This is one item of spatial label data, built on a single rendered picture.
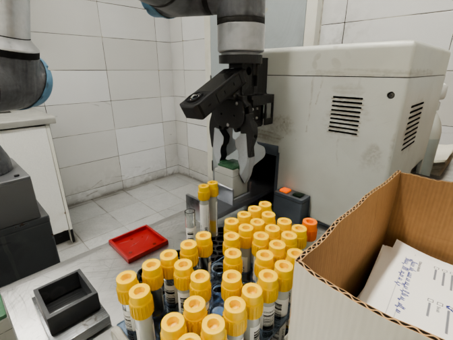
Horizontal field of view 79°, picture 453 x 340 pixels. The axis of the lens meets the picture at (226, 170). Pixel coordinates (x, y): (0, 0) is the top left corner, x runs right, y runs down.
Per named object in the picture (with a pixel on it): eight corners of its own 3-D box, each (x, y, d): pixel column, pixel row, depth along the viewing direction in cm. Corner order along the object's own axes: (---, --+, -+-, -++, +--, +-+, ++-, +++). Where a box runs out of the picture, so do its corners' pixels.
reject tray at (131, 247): (146, 227, 49) (146, 224, 48) (168, 243, 44) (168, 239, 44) (108, 244, 44) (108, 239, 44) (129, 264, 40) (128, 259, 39)
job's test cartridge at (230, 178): (229, 189, 54) (229, 159, 52) (247, 196, 51) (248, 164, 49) (214, 195, 52) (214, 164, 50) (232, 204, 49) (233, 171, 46)
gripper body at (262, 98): (274, 127, 49) (278, 55, 45) (242, 135, 44) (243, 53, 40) (242, 122, 54) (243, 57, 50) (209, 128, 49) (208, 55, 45)
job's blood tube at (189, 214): (194, 273, 37) (191, 207, 34) (200, 278, 36) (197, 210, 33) (186, 278, 36) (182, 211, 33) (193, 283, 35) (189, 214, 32)
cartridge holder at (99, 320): (81, 282, 36) (77, 260, 35) (111, 325, 30) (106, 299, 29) (34, 307, 32) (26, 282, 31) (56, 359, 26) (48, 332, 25)
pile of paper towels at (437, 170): (417, 150, 95) (420, 137, 93) (456, 156, 88) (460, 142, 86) (396, 167, 78) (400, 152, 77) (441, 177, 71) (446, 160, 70)
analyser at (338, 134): (307, 165, 80) (318, 54, 70) (415, 193, 62) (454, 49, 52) (234, 197, 60) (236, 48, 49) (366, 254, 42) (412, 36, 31)
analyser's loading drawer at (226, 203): (258, 183, 63) (259, 161, 61) (282, 191, 58) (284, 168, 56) (186, 214, 49) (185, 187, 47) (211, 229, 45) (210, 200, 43)
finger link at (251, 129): (261, 156, 45) (254, 102, 43) (255, 158, 44) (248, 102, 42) (240, 156, 49) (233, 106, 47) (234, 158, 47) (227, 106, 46)
